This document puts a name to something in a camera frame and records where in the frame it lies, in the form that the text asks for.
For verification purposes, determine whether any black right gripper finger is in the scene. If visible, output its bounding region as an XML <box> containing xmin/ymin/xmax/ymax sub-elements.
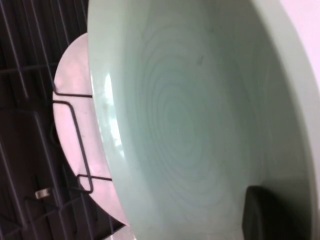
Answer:
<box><xmin>241</xmin><ymin>185</ymin><xmax>320</xmax><ymax>240</ymax></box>

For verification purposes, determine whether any pale green round plate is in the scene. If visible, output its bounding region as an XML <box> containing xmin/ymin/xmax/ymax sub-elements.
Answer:
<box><xmin>87</xmin><ymin>0</ymin><xmax>320</xmax><ymax>240</ymax></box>

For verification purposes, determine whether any pink round plate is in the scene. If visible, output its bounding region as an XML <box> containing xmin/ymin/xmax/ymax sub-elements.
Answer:
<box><xmin>51</xmin><ymin>32</ymin><xmax>130</xmax><ymax>226</ymax></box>

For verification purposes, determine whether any small metal clip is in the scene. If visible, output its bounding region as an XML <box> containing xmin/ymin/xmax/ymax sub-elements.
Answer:
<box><xmin>35</xmin><ymin>188</ymin><xmax>51</xmax><ymax>200</ymax></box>

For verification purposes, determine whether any black wire dish rack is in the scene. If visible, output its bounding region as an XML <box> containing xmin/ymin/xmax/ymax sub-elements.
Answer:
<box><xmin>0</xmin><ymin>0</ymin><xmax>127</xmax><ymax>240</ymax></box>
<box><xmin>0</xmin><ymin>0</ymin><xmax>120</xmax><ymax>240</ymax></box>

